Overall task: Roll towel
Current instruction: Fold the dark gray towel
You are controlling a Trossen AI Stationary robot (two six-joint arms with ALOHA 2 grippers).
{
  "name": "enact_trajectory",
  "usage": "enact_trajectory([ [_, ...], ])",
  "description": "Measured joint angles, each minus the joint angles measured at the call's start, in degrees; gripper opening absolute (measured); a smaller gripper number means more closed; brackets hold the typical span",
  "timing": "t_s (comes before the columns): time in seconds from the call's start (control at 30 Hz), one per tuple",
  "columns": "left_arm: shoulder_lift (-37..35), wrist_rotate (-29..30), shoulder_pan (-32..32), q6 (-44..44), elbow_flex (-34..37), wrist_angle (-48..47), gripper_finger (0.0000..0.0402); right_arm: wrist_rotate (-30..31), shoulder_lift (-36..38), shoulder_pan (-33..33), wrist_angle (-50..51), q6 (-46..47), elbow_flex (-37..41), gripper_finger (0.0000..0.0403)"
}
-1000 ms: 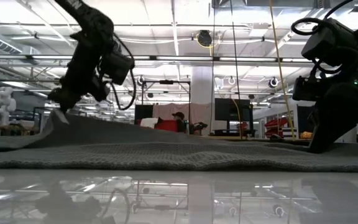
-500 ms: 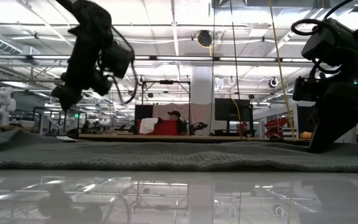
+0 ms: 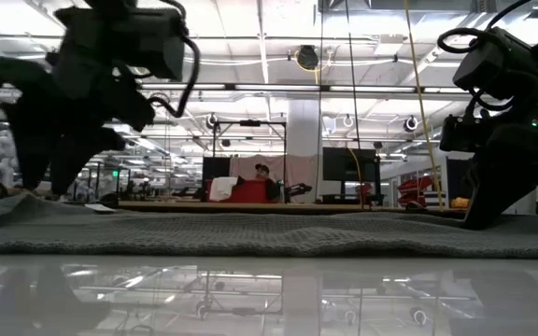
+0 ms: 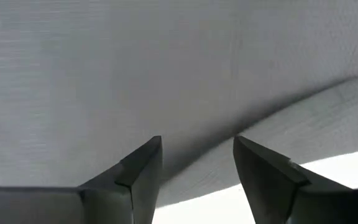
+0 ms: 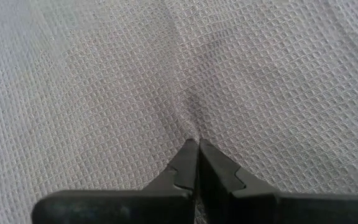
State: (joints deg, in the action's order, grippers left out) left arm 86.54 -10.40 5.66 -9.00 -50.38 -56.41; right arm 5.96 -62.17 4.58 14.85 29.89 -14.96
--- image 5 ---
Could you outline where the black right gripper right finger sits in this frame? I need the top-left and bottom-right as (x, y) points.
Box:
(199, 138), (358, 224)

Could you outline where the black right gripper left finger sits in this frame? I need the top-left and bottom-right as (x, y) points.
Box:
(31, 138), (199, 224)

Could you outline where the grey waffle-weave towel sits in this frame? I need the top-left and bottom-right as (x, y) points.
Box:
(0, 0), (358, 224)

